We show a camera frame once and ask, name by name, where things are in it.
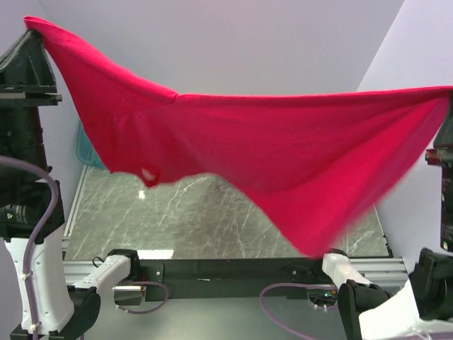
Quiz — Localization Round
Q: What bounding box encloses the teal transparent plastic bin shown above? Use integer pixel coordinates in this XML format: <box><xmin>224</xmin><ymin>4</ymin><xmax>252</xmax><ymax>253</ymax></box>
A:
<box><xmin>76</xmin><ymin>123</ymin><xmax>105</xmax><ymax>169</ymax></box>

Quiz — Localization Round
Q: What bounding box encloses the red t-shirt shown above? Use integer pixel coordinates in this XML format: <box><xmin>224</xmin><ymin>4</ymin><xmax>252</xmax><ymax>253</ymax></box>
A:
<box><xmin>24</xmin><ymin>16</ymin><xmax>452</xmax><ymax>257</ymax></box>

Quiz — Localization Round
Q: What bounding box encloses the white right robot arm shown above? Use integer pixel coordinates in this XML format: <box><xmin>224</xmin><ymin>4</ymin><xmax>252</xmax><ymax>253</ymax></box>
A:
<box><xmin>310</xmin><ymin>122</ymin><xmax>452</xmax><ymax>339</ymax></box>

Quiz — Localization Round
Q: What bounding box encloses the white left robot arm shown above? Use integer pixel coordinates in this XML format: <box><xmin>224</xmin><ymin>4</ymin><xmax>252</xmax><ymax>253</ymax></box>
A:
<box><xmin>1</xmin><ymin>30</ymin><xmax>142</xmax><ymax>339</ymax></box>

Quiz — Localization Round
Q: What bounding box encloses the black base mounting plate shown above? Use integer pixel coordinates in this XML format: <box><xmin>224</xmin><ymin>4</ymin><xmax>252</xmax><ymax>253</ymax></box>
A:
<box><xmin>120</xmin><ymin>258</ymin><xmax>331</xmax><ymax>299</ymax></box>

